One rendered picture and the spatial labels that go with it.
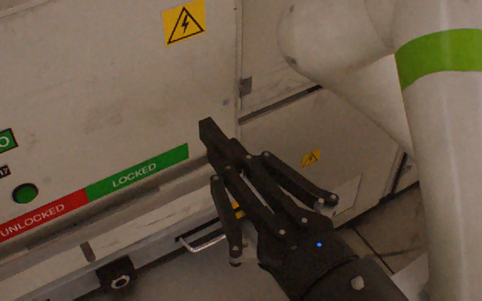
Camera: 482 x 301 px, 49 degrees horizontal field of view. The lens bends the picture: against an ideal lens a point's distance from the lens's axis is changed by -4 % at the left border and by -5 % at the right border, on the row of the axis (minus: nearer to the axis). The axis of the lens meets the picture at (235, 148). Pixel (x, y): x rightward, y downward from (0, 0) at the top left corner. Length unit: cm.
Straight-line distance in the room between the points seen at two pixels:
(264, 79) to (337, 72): 49
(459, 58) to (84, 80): 41
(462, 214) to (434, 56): 16
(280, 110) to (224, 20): 62
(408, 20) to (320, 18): 12
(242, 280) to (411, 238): 123
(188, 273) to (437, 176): 53
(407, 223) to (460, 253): 158
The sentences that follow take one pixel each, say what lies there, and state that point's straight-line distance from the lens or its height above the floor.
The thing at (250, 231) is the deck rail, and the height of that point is 85.
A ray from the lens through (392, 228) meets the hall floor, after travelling 210.
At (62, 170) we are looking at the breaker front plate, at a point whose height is 115.
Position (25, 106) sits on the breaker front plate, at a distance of 64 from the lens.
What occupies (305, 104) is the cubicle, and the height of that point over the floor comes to 77.
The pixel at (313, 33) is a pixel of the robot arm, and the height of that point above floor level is 129.
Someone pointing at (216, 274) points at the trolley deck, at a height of 85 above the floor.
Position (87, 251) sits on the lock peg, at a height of 102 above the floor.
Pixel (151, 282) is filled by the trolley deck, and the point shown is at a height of 85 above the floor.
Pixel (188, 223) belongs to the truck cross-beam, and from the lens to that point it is 92.
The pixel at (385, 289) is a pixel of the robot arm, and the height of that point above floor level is 127.
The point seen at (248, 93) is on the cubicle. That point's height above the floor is 89.
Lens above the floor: 168
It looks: 48 degrees down
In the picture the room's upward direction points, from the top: straight up
